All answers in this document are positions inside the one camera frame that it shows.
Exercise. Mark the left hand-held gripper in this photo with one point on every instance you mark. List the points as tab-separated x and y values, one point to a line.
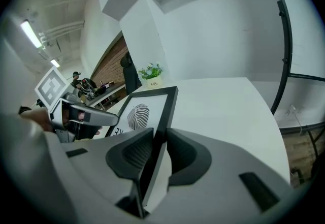
52	85

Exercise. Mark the black framed whiteboard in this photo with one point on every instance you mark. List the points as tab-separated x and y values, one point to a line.
304	40

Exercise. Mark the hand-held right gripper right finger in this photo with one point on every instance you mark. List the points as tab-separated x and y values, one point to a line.
215	192

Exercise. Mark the black side table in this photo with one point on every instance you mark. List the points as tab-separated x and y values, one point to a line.
109	91

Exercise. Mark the person's left forearm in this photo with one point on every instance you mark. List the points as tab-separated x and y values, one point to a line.
38	120

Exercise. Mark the black framed leaf picture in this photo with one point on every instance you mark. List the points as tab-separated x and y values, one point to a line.
149	103

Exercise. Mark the person's left hand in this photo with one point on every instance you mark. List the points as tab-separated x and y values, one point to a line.
81	116

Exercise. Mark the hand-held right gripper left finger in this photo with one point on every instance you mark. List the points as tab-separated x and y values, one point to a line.
89	172

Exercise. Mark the white table top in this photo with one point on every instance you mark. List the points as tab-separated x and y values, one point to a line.
223	116

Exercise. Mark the green plant in cream pot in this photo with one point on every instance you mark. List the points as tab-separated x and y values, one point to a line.
155	83

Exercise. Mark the long ceiling light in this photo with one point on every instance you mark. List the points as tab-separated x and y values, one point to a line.
55	63
31	33

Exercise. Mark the black coat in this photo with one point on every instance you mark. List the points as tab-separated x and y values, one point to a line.
130	78

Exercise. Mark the white ceiling pipe bundle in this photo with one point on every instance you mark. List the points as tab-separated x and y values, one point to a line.
63	30

